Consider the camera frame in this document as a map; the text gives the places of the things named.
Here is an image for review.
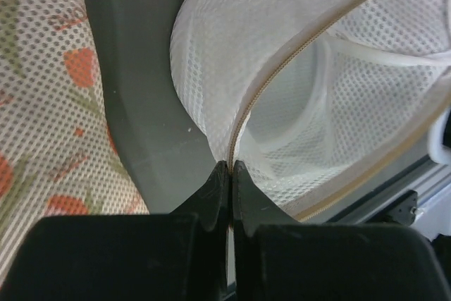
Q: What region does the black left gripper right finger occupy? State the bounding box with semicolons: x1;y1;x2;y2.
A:
231;161;450;300

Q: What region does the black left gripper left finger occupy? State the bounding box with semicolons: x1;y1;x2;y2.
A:
1;161;229;300

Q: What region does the white mesh laundry bag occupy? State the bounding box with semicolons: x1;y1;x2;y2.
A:
170;0;450;221

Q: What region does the floral mesh laundry bag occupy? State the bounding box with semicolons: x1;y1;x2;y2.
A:
1;0;148;276

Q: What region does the white plastic basket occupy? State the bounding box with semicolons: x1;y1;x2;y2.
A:
427;107;450;165

